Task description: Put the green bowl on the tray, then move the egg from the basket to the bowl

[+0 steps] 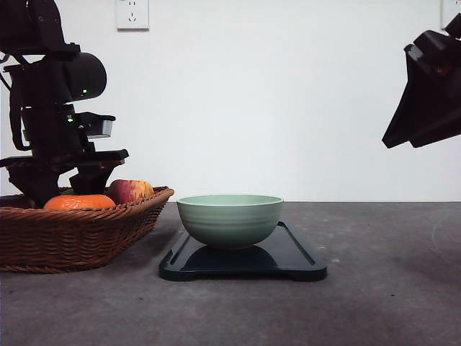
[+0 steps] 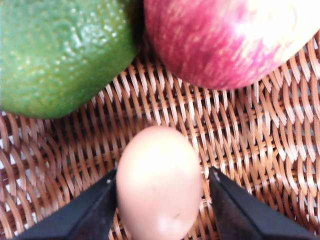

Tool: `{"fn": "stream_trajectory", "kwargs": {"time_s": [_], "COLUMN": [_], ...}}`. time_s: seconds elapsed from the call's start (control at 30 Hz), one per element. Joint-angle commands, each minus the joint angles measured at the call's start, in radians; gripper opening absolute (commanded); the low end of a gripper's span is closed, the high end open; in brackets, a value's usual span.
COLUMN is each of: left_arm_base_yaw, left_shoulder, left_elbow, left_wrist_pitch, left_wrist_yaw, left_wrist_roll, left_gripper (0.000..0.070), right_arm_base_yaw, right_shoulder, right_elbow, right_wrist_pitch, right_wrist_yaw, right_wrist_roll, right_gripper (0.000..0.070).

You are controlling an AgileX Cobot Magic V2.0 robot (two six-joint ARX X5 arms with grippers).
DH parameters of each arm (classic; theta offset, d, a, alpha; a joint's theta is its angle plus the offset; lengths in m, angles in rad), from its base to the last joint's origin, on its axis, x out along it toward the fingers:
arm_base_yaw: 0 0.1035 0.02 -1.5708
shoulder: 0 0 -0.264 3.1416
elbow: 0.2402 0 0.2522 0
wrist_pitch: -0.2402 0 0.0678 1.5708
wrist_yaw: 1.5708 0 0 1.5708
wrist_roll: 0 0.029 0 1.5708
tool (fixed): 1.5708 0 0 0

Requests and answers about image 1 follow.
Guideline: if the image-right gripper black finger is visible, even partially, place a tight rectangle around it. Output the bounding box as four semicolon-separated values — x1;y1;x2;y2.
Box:
382;71;449;148
409;72;461;148

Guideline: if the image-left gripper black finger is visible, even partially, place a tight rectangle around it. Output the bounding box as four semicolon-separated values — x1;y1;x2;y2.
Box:
69;161;125;192
6;167;61;208

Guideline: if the black image-left gripper body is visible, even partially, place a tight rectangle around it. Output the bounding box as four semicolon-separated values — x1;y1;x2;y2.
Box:
0;104;129;170

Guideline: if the black image-left robot arm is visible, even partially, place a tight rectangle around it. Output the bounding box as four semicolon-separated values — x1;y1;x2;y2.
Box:
0;0;129;208

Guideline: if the brown wicker basket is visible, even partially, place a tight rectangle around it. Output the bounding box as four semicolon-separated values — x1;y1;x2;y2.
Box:
0;186;174;273

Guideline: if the orange tangerine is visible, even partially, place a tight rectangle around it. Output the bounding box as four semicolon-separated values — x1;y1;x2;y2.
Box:
43;195;116;210

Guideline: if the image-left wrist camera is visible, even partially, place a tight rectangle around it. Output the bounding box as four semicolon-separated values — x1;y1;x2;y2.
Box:
73;112;116;138

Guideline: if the dark rectangular tray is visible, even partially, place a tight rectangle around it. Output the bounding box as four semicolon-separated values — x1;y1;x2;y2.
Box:
159;221;327;281

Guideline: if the black image-right gripper body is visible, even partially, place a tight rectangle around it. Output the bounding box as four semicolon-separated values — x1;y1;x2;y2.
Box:
403;30;461;91

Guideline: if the dark green avocado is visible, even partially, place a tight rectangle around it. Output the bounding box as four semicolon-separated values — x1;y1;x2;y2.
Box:
61;190;81;195

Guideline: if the green ceramic bowl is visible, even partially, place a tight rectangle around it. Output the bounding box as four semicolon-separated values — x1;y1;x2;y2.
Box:
176;194;284;250

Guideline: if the red yellow apple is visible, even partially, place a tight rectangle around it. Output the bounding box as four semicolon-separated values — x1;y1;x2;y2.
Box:
106;179;154;204

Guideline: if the white wall socket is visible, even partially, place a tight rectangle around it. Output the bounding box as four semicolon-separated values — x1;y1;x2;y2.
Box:
440;0;459;30
115;0;150;34

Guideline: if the white wall socket left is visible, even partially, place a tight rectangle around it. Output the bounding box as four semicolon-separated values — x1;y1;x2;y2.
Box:
115;0;150;34

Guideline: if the white wall socket right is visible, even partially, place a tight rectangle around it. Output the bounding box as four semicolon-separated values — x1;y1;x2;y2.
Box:
440;0;459;30

